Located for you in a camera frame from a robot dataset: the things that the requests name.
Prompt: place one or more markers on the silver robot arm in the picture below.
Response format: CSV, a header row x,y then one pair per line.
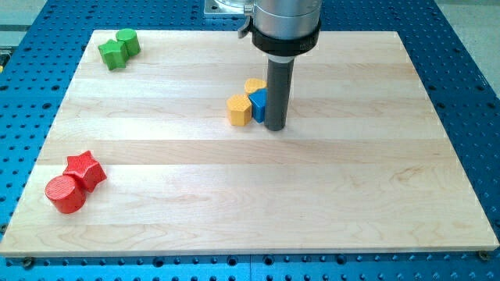
x,y
283,29

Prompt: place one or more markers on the yellow hexagon block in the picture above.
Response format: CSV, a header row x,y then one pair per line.
x,y
239,110

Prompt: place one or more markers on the green star block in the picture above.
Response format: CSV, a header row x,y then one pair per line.
x,y
114,54

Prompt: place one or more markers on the red star block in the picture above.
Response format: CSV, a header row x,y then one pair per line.
x,y
86,170

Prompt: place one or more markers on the blue block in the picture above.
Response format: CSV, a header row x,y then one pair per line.
x,y
258,100

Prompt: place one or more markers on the yellow heart block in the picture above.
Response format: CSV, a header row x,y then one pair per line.
x,y
254,84

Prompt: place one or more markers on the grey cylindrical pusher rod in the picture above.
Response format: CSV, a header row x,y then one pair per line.
x,y
279,77

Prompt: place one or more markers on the light wooden board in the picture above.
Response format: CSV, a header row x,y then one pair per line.
x,y
362,165

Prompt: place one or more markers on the green cylinder block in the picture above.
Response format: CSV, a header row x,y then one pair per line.
x,y
130,38

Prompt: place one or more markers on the red cylinder block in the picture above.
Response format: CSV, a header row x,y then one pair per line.
x,y
65,193

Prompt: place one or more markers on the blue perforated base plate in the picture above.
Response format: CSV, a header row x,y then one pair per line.
x,y
39,72

